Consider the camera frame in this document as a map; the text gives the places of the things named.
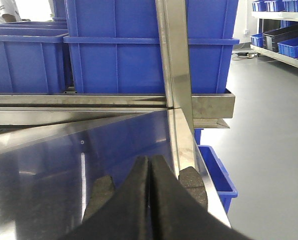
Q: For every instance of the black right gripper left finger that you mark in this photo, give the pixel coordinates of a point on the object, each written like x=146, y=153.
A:
x=117, y=213

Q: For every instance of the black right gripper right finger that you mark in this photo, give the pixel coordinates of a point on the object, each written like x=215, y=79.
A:
x=176, y=215

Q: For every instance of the small blue bin under table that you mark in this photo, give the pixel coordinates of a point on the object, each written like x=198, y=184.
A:
x=225, y=188

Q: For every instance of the large blue crate right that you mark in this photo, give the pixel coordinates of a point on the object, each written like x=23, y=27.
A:
x=114, y=45

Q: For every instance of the blue crate left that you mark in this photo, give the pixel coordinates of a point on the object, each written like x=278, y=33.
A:
x=34, y=58

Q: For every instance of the black tray on rack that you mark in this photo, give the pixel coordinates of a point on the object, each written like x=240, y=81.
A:
x=273, y=37

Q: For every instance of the person in white shirt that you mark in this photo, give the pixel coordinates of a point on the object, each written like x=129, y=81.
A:
x=9, y=12

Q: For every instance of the steel shelf frame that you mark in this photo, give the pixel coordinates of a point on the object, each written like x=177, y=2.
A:
x=210, y=110

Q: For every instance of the steel upright post right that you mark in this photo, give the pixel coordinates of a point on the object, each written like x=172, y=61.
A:
x=173, y=37

